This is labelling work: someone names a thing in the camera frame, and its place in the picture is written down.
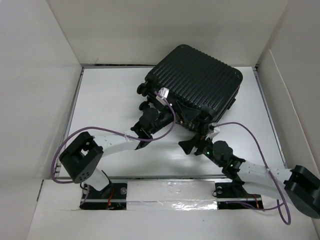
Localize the black hard-shell suitcase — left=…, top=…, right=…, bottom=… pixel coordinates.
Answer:
left=137, top=44, right=243, bottom=134

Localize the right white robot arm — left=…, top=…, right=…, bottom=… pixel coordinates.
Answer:
left=178, top=135, right=320, bottom=219

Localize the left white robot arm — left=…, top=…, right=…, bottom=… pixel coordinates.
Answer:
left=58, top=100, right=201, bottom=199

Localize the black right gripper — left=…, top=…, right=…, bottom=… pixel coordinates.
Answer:
left=178, top=132, right=223, bottom=168

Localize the silver mounting rail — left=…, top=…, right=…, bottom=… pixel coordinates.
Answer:
left=79, top=178, right=264, bottom=211

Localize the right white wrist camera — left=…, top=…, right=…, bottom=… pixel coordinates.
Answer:
left=205, top=122, right=221, bottom=139

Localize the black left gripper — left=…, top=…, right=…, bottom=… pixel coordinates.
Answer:
left=149, top=100, right=200, bottom=136

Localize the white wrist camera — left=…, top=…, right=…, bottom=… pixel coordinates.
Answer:
left=205, top=122, right=221, bottom=139
left=154, top=87, right=170, bottom=100

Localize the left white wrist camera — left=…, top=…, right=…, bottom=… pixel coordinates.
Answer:
left=154, top=87, right=170, bottom=100

